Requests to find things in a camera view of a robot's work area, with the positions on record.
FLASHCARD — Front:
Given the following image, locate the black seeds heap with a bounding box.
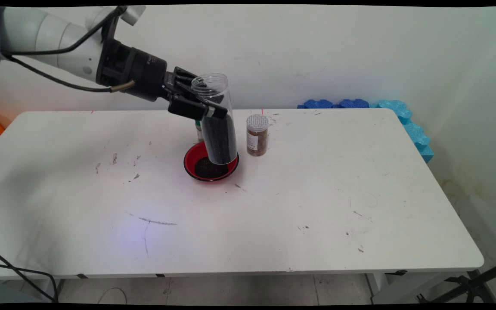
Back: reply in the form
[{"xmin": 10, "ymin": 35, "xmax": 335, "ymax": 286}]
[{"xmin": 194, "ymin": 156, "xmax": 230, "ymax": 180}]

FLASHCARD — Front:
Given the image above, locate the black tripod stand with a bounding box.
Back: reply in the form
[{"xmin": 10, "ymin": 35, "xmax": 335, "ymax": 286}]
[{"xmin": 418, "ymin": 257, "xmax": 496, "ymax": 303}]

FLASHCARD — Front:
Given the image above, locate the dark blue foam mat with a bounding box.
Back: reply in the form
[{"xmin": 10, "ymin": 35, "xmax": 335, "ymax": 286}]
[
  {"xmin": 298, "ymin": 99, "xmax": 335, "ymax": 109},
  {"xmin": 338, "ymin": 99, "xmax": 370, "ymax": 109}
]

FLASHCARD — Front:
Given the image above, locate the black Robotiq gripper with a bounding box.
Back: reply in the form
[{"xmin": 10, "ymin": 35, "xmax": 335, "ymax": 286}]
[{"xmin": 96, "ymin": 39, "xmax": 229, "ymax": 121}]

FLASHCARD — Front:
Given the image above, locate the red bowl with black rim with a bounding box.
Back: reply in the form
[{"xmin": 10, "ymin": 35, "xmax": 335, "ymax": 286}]
[{"xmin": 183, "ymin": 141, "xmax": 240, "ymax": 182}]

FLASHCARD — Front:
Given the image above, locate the clear jar of black seeds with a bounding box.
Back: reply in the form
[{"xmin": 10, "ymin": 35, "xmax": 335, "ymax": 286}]
[{"xmin": 191, "ymin": 73, "xmax": 239, "ymax": 166}]

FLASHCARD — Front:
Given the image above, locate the white-lidded brown spice jar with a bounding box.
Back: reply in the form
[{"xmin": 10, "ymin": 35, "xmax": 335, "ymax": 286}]
[{"xmin": 246, "ymin": 114, "xmax": 270, "ymax": 157}]

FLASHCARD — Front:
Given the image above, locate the black floor cable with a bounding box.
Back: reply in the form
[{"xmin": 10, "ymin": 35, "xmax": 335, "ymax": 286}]
[{"xmin": 0, "ymin": 243, "xmax": 59, "ymax": 302}]

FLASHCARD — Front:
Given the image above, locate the black camera cable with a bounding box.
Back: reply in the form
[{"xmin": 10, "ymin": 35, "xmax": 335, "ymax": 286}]
[{"xmin": 0, "ymin": 6, "xmax": 127, "ymax": 112}]

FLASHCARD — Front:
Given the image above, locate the light blue foam mat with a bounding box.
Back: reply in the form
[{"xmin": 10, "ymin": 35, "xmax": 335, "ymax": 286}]
[{"xmin": 371, "ymin": 99, "xmax": 434, "ymax": 164}]

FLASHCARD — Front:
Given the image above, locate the white table leg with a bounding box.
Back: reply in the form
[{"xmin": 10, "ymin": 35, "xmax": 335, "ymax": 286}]
[
  {"xmin": 37, "ymin": 279, "xmax": 65, "ymax": 302},
  {"xmin": 366, "ymin": 273, "xmax": 451, "ymax": 304}
]

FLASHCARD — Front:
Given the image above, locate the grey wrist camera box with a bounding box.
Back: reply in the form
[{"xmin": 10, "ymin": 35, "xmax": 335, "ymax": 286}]
[{"xmin": 102, "ymin": 5, "xmax": 146, "ymax": 43}]

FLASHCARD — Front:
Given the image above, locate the thin grey floor wire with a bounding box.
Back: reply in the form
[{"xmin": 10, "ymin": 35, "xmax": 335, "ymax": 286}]
[{"xmin": 97, "ymin": 287, "xmax": 128, "ymax": 304}]

